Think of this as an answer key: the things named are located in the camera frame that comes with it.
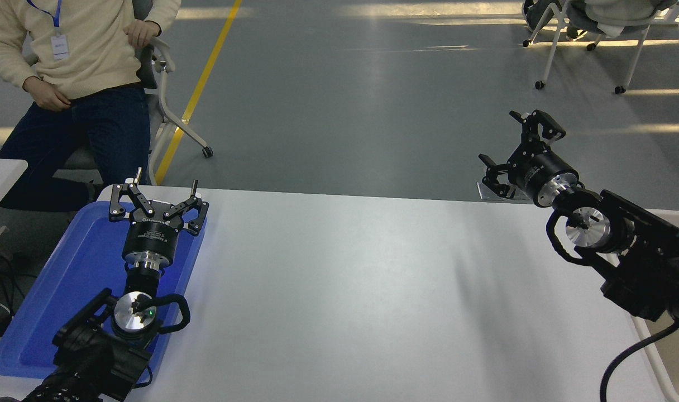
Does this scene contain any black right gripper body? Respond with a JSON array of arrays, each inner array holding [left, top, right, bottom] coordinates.
[[509, 145, 579, 207]]

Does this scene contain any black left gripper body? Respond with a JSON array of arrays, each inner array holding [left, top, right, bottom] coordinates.
[[122, 200, 190, 262]]

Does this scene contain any person's right hand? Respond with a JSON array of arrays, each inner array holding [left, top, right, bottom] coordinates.
[[31, 83, 72, 111]]

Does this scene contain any person's left hand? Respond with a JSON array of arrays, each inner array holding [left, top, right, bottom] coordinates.
[[124, 20, 162, 49]]

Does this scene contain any white wheeled chair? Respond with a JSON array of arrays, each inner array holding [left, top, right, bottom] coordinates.
[[523, 0, 679, 95]]

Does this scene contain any blue plastic tray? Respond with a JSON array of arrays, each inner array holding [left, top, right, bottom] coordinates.
[[0, 201, 207, 386]]

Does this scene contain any white office chair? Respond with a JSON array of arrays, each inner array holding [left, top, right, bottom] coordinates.
[[60, 0, 214, 188]]

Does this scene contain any seated person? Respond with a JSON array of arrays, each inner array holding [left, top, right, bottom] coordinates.
[[521, 0, 679, 39]]

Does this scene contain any white name badge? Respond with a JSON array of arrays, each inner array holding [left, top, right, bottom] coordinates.
[[50, 33, 70, 61]]

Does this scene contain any large pale bin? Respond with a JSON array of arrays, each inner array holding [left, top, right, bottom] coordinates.
[[591, 208, 679, 402]]

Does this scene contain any black floor cable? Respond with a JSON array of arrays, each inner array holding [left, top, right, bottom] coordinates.
[[0, 255, 27, 316]]

